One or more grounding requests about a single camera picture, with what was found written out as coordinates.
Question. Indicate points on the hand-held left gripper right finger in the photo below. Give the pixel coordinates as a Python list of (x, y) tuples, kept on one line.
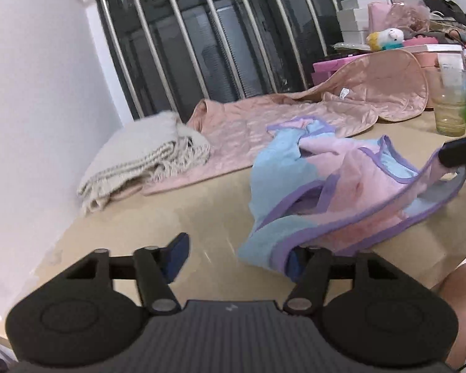
[(295, 266)]

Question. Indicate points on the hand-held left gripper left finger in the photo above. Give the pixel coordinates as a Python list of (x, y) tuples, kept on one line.
[(177, 254)]

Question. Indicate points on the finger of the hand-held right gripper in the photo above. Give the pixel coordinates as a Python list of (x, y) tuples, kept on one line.
[(456, 153)]

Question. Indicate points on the pink and blue garment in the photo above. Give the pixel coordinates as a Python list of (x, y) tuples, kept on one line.
[(357, 186)]

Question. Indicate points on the clear glass cup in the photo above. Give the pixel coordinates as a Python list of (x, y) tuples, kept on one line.
[(450, 112)]

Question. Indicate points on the light pink box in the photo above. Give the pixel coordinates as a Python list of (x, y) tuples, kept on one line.
[(431, 56)]

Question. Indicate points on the beige knitted blanket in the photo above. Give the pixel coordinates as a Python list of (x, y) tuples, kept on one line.
[(139, 155)]

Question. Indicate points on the white and yellow plush toy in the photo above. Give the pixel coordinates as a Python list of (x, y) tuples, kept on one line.
[(388, 37)]

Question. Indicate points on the pink quilted jacket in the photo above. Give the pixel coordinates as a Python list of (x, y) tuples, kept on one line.
[(248, 132)]

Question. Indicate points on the person's bare leg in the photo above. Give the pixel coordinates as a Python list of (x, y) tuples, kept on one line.
[(460, 303)]

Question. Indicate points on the magenta box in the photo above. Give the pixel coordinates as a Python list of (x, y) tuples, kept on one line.
[(330, 68)]

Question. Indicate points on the white box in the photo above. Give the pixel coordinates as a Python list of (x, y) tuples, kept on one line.
[(351, 20)]

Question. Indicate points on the barred window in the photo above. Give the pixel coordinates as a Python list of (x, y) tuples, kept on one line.
[(217, 27)]

